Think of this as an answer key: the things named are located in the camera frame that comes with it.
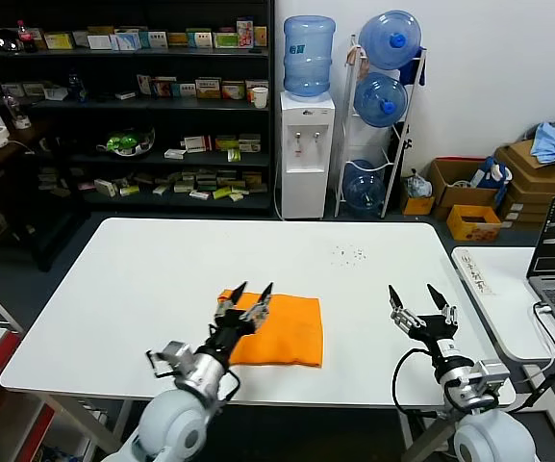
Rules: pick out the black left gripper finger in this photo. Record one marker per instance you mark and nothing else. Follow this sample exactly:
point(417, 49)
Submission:
point(229, 308)
point(258, 315)

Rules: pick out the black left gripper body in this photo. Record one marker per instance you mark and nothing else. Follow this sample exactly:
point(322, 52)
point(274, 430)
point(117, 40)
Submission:
point(226, 334)

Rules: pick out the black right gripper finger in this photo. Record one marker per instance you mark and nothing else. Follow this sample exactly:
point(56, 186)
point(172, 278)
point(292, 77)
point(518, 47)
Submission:
point(447, 313)
point(404, 318)

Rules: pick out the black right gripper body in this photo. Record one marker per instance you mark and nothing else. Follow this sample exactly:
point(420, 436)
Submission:
point(438, 334)

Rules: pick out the orange t-shirt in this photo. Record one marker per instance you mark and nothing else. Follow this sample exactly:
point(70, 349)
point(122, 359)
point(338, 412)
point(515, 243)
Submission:
point(291, 332)

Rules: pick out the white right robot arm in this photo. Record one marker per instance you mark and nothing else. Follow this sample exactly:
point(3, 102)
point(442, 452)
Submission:
point(488, 438)

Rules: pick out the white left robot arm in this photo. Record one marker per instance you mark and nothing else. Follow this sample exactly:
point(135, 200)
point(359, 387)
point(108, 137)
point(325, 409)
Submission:
point(171, 423)

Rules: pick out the yellow cardboard box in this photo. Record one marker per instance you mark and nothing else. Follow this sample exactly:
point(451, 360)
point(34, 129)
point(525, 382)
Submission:
point(469, 233)

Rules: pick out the small tan cardboard box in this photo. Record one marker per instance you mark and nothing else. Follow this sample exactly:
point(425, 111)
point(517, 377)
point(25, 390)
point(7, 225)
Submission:
point(419, 207)

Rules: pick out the small green medicine box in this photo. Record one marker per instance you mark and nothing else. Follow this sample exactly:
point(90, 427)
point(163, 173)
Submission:
point(221, 194)
point(233, 155)
point(128, 191)

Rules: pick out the white red medicine box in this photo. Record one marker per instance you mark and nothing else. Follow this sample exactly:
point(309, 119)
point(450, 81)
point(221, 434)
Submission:
point(199, 195)
point(195, 144)

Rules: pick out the open brown cardboard box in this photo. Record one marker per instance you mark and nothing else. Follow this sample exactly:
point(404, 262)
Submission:
point(450, 192)

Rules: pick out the white metal jug rack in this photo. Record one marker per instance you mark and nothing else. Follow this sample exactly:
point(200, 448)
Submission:
point(388, 192)

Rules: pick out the flat brown cardboard box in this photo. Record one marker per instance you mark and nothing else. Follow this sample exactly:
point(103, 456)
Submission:
point(527, 213)
point(537, 192)
point(522, 161)

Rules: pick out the crumpled plastic bag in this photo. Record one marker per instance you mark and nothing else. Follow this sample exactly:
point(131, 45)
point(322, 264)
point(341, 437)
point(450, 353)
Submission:
point(416, 185)

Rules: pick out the white water dispenser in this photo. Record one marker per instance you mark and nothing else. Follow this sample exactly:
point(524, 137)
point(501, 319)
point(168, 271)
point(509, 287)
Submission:
point(306, 192)

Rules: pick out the blue and white bag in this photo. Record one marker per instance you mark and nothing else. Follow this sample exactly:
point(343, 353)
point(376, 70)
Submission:
point(491, 171)

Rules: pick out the flat white medicine box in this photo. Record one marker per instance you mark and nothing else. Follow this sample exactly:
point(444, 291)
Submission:
point(124, 95)
point(175, 154)

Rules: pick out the yellow green medicine box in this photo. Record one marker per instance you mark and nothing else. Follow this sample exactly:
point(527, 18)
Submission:
point(58, 42)
point(226, 143)

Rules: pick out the black shelving unit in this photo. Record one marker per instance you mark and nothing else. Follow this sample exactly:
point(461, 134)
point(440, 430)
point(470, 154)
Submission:
point(270, 144)

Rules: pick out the green and white bowl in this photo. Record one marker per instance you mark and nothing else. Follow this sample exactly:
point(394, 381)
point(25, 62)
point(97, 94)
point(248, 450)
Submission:
point(123, 144)

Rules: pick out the light blue cloth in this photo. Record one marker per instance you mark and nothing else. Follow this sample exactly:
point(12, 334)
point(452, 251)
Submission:
point(551, 144)

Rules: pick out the white paper cup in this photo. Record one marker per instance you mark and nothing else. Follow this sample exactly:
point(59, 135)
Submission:
point(259, 98)

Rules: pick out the white orange medicine box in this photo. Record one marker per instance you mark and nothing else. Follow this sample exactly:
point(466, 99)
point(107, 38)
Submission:
point(232, 91)

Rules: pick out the teal white medicine box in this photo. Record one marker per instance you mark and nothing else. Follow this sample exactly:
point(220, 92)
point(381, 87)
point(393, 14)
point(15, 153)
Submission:
point(158, 40)
point(185, 90)

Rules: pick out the orange picture medicine box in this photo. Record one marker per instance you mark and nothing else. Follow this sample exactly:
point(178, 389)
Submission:
point(165, 88)

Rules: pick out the dark blue hanging cloth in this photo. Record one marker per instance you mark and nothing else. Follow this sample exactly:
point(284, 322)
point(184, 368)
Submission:
point(408, 74)

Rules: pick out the upright blue water jug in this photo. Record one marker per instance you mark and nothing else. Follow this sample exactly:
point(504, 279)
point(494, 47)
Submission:
point(308, 62)

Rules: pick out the blue plastic bottle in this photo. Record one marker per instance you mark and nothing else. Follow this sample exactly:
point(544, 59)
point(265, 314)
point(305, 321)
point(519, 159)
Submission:
point(76, 89)

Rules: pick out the tall pink medicine box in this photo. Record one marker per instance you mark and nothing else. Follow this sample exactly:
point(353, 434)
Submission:
point(244, 34)

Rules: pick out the light blue medicine box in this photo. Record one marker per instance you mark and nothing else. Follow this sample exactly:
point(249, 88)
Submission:
point(125, 42)

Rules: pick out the clear bottle on stand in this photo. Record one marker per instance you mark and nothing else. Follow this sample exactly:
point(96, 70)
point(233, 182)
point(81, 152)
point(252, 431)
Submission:
point(15, 110)

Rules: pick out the pale green medicine box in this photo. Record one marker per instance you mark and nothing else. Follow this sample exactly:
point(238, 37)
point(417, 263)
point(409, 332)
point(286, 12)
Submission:
point(32, 89)
point(11, 90)

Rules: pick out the cola bottle red label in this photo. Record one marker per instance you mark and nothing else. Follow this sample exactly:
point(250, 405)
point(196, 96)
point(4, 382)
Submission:
point(23, 38)

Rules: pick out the black glossy helmet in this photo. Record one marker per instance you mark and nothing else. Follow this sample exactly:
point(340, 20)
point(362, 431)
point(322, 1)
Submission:
point(5, 41)

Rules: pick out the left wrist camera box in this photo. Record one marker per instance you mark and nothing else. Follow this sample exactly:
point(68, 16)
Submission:
point(176, 356)

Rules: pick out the white side table frame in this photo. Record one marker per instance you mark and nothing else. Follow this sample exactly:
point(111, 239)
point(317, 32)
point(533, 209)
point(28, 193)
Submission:
point(548, 404)

